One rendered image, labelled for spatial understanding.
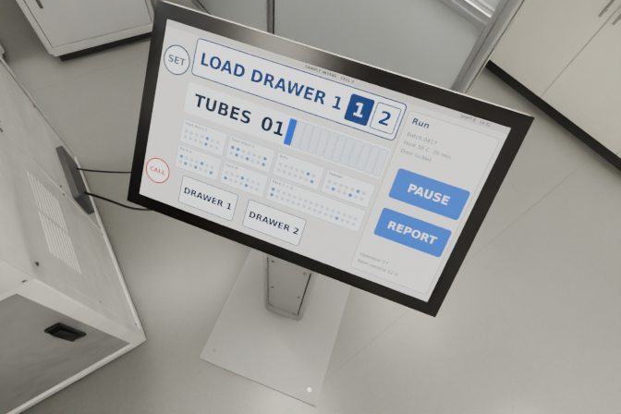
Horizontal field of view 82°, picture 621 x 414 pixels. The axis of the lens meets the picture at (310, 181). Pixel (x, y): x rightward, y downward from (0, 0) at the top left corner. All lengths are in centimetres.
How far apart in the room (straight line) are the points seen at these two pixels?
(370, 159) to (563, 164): 203
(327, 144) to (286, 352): 108
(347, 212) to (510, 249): 150
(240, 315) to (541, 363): 121
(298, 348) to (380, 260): 97
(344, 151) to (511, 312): 145
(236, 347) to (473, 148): 119
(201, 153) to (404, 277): 35
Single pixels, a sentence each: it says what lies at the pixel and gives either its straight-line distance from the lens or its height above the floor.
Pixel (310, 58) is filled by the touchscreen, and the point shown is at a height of 119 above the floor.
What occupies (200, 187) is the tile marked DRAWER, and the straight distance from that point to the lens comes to 57.
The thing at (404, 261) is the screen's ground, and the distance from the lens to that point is 54.
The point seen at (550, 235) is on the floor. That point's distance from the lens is 213.
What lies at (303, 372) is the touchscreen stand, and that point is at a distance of 147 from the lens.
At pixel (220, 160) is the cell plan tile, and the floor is 105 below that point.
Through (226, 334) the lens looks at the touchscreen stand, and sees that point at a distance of 149.
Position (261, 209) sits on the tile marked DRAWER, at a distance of 54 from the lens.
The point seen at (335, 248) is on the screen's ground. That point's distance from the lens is 54.
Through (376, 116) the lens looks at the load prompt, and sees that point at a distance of 48.
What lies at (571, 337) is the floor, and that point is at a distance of 196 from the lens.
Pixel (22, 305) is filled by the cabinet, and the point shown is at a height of 70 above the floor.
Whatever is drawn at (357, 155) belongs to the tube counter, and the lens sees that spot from 49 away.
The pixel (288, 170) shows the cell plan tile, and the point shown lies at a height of 107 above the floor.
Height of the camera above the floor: 149
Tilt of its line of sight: 57 degrees down
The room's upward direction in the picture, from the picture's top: 10 degrees clockwise
